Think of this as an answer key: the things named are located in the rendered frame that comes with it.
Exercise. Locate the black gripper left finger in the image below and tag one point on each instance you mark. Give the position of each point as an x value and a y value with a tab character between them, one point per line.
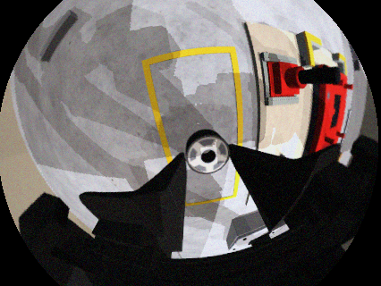
159	204

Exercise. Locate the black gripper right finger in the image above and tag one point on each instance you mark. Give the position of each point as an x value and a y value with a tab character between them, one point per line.
276	183

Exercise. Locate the black wheel with grey rim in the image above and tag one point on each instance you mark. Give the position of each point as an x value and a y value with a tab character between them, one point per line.
200	141

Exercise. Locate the yellow rectangular outline on table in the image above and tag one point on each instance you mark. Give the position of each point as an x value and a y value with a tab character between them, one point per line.
237	83

